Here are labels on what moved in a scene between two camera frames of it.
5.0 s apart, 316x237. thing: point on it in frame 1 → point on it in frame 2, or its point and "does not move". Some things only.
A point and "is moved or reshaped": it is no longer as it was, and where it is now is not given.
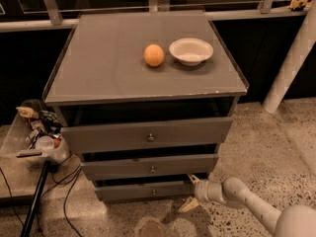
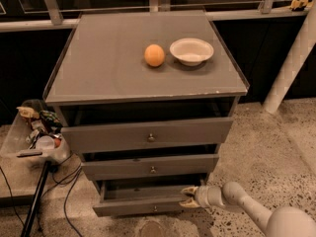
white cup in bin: (44, 143) does not move
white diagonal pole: (292, 62) does not move
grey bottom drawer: (144, 192) is moved or reshaped
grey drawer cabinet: (144, 100) does not move
